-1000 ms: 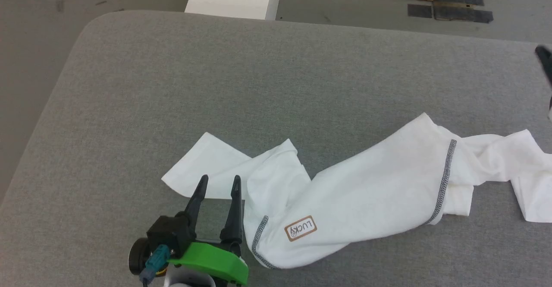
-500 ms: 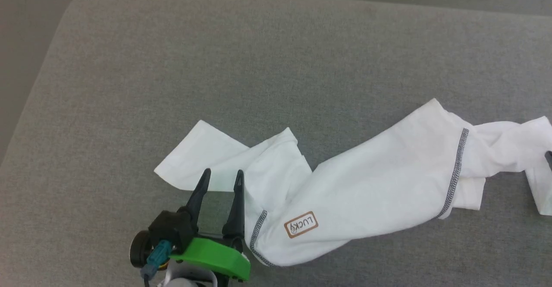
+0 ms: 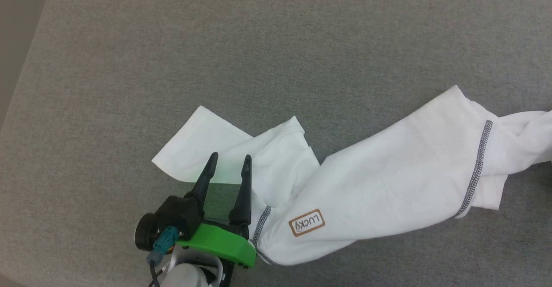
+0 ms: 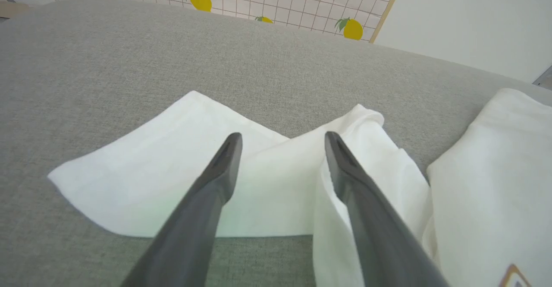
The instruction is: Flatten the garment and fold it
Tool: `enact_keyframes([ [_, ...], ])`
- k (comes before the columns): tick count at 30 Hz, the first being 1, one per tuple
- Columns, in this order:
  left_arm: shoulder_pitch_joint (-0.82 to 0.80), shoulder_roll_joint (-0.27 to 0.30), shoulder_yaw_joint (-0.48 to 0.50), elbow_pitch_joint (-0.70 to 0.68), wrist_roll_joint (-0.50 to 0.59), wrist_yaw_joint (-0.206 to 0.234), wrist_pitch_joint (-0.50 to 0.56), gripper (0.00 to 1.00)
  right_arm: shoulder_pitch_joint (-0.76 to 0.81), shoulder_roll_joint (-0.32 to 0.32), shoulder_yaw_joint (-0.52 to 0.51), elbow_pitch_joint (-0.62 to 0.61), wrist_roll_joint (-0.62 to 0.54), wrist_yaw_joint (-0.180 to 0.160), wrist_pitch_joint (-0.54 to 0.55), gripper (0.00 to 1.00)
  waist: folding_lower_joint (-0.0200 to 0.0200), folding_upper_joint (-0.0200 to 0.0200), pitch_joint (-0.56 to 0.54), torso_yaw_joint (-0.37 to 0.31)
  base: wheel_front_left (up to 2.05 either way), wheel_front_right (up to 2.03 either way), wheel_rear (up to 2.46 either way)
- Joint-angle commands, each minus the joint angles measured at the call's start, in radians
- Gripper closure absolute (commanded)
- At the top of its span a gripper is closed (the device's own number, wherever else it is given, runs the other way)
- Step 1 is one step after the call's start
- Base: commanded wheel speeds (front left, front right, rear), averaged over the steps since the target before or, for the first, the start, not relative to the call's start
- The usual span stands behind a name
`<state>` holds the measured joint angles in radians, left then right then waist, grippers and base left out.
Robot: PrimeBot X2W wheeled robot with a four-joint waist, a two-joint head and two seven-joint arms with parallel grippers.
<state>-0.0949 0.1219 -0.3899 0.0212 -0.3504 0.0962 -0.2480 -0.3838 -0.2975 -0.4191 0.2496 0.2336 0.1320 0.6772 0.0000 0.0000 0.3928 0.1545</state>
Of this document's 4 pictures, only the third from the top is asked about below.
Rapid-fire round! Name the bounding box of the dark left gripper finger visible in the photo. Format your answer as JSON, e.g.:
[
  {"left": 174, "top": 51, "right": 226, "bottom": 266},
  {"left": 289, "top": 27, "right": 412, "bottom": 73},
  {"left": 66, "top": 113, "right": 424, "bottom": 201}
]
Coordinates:
[
  {"left": 185, "top": 151, "right": 219, "bottom": 217},
  {"left": 228, "top": 154, "right": 253, "bottom": 226}
]

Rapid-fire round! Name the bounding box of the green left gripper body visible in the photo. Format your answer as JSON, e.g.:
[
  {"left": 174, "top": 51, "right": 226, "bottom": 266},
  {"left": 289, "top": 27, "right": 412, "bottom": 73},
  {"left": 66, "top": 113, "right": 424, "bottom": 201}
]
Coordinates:
[{"left": 176, "top": 217, "right": 258, "bottom": 269}]

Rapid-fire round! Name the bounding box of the white t-shirt with LUCKY patch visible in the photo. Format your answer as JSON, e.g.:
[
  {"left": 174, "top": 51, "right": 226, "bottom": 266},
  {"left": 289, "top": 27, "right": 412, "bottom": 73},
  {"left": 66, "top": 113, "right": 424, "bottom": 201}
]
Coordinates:
[{"left": 151, "top": 85, "right": 552, "bottom": 267}]

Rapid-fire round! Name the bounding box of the black left camera cable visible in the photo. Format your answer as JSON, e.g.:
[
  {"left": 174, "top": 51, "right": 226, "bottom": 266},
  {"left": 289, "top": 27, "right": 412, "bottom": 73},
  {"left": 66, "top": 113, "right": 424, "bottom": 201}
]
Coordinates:
[{"left": 147, "top": 252, "right": 162, "bottom": 287}]

